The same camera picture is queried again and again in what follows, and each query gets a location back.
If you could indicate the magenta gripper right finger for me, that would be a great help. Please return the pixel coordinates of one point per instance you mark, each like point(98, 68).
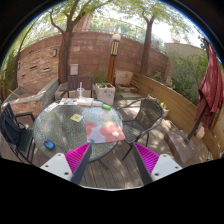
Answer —
point(153, 166)

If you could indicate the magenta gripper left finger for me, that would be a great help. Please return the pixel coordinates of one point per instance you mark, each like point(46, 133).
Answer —
point(70, 166)

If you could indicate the floral pink mouse pad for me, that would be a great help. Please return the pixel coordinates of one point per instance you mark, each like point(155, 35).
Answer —
point(103, 132)

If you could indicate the blue small object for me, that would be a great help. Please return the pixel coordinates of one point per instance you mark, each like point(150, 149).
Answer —
point(49, 145)

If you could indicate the umbrella base block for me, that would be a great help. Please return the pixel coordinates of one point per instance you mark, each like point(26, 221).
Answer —
point(182, 151)

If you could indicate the round glass patio table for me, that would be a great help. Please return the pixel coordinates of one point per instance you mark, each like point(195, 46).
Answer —
point(67, 134)

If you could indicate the yellow sticky note card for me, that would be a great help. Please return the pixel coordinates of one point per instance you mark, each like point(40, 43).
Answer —
point(76, 117)

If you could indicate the wicker chair right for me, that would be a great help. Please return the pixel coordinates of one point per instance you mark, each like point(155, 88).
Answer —
point(150, 116)

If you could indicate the black metal chair left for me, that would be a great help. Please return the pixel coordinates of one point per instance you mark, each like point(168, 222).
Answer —
point(17, 135)

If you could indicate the wooden bench fence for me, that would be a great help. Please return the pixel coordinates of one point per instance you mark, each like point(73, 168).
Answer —
point(181, 111)

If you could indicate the white paper sheet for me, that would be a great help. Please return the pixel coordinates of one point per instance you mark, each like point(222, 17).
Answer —
point(51, 107)

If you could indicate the open magazine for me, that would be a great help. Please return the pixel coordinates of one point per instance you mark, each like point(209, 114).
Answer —
point(77, 101)

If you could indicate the green small bottle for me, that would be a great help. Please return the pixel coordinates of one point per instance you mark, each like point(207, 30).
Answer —
point(107, 107)

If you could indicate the white square planter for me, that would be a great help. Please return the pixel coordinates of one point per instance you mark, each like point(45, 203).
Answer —
point(105, 92)

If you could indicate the brown chair far side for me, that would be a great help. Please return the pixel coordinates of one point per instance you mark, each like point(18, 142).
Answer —
point(76, 82)

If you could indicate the right tree trunk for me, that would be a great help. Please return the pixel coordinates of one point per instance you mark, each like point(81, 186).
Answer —
point(147, 44)

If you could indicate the tree trunk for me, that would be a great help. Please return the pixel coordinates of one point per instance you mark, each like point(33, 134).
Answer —
point(65, 42)
point(147, 44)

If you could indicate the folded red patio umbrella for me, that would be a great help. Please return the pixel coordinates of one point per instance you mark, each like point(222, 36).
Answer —
point(210, 90)

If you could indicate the left tree trunk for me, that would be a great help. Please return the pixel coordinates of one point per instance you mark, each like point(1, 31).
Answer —
point(65, 42)

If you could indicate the wooden lamp post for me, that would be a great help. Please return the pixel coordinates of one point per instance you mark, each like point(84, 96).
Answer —
point(113, 56)

